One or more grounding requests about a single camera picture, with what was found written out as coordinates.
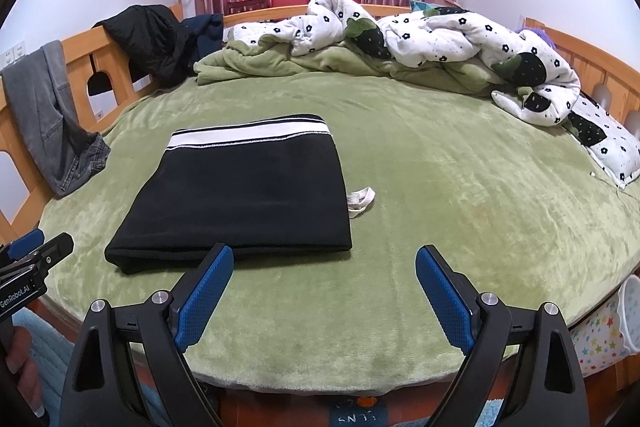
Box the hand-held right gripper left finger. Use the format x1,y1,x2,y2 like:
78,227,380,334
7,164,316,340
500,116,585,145
65,242,236,427

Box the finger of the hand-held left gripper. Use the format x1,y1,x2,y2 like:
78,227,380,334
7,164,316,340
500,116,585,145
22,233,75,278
0,228,46,260

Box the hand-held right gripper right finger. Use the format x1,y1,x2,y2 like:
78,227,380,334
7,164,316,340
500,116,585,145
415,244,586,427

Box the black pants with white stripes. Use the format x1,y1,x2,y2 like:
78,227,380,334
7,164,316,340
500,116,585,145
105,113,377,277

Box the person's left hand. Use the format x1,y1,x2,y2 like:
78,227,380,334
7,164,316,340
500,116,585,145
5,331,43,413

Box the light blue floor mat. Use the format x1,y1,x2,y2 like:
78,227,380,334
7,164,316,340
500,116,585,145
10,307,81,413

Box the green plush bed sheet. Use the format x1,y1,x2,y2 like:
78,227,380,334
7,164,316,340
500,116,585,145
37,69,640,395

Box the grey jeans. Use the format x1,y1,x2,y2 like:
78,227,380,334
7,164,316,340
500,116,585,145
0,39,112,198

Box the dark blue floor mat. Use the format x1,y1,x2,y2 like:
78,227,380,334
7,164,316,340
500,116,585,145
327,399,383,427

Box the star print bed skirt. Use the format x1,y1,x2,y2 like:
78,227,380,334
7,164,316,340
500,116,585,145
570,294,631,378

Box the white plastic basket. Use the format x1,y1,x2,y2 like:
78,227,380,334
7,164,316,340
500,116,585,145
617,274,640,353

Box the white flower print pillow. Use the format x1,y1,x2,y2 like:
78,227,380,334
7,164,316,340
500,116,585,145
565,94,640,185

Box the black jacket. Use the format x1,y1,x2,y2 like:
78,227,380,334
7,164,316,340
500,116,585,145
95,4,196,88

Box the white flower print quilt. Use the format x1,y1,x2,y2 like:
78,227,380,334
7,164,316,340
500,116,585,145
227,0,583,128

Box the navy blue garment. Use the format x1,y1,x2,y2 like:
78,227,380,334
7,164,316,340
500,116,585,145
182,13,224,58

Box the crumpled green fleece blanket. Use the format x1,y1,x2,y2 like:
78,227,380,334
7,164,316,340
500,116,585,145
192,32,538,100

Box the purple plush item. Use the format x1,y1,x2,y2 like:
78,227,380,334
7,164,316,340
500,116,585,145
517,24,556,50

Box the dark wooden chair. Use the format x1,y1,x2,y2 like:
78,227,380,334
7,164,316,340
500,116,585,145
225,0,271,15

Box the wooden bed frame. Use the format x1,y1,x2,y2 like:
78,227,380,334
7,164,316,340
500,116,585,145
0,2,640,408

